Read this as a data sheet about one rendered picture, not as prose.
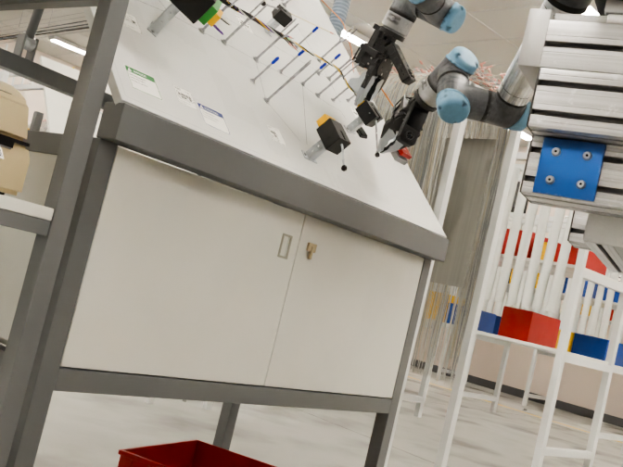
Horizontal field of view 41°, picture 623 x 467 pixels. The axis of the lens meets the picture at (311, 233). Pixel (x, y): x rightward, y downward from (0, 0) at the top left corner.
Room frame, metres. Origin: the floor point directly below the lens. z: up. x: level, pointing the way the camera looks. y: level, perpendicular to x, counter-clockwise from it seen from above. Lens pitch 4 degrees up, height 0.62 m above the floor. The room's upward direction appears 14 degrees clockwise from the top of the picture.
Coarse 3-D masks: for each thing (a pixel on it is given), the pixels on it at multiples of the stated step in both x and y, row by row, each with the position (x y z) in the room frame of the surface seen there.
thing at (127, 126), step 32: (128, 128) 1.42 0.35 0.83; (160, 128) 1.47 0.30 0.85; (160, 160) 1.55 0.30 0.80; (192, 160) 1.55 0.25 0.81; (224, 160) 1.61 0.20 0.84; (256, 160) 1.68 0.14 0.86; (256, 192) 1.70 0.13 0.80; (288, 192) 1.77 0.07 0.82; (320, 192) 1.85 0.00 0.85; (352, 224) 1.97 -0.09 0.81; (384, 224) 2.07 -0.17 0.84
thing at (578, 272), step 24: (528, 144) 4.80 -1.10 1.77; (528, 264) 4.87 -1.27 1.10; (576, 264) 4.45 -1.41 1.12; (576, 288) 4.43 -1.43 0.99; (504, 336) 4.72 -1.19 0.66; (576, 360) 4.53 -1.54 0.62; (600, 360) 4.75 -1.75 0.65; (552, 384) 4.44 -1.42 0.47; (552, 408) 4.43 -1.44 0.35; (600, 408) 4.81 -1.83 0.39; (576, 456) 4.68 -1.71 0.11
